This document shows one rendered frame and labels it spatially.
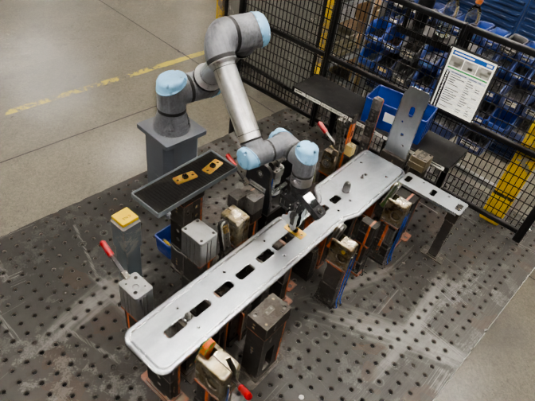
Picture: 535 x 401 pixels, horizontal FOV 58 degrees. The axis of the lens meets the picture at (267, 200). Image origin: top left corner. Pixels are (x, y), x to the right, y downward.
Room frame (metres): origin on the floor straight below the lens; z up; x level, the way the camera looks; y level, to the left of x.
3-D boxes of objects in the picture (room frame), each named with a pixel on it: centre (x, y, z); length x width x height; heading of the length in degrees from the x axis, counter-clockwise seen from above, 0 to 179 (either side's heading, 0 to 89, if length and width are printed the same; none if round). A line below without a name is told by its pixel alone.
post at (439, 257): (1.56, -0.78, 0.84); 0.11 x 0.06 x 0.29; 56
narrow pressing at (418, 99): (1.86, -0.54, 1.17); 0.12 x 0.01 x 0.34; 56
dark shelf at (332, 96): (2.12, -0.46, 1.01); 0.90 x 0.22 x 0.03; 56
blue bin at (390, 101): (2.06, -0.55, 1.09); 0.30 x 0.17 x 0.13; 63
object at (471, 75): (2.05, -0.78, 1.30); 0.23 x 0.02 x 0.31; 56
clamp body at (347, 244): (1.22, -0.30, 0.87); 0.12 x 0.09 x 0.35; 56
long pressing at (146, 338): (1.24, -0.11, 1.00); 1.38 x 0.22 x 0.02; 146
